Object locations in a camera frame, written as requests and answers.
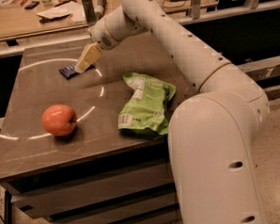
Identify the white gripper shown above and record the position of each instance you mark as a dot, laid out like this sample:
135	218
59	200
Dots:
100	35

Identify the dark blue snack bar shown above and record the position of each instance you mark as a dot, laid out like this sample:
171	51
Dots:
69	71

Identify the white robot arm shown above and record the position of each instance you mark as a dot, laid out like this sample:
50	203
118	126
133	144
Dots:
210	134

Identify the red apple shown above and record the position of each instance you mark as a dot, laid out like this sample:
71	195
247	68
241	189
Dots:
59	120

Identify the white paper sheets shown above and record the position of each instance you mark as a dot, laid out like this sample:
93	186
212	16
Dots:
72	9

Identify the black phone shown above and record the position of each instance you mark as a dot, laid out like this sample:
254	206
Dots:
32	5

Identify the green snack bag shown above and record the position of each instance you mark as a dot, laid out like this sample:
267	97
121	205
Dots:
145	114

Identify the wooden background desk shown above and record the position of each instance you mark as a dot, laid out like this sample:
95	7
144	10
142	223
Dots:
17	23

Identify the grey drawer cabinet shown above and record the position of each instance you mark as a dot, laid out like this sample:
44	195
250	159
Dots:
131	187

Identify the grey metal post left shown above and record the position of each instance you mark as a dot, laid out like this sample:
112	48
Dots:
89	12

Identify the grey metal post middle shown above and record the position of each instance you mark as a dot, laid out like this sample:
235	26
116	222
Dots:
195	9

